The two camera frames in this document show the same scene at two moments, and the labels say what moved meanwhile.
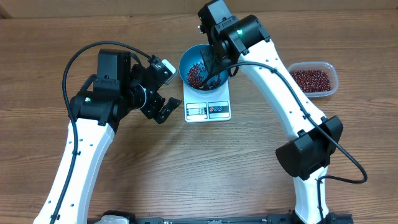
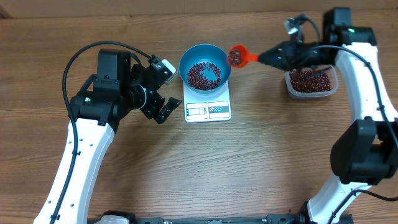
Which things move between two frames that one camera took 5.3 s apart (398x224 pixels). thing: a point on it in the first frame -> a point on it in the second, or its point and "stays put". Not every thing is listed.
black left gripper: [153, 109] stays put
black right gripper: [210, 63] -> [286, 55]
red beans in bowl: [195, 78] stays put
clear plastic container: [316, 79] stays put
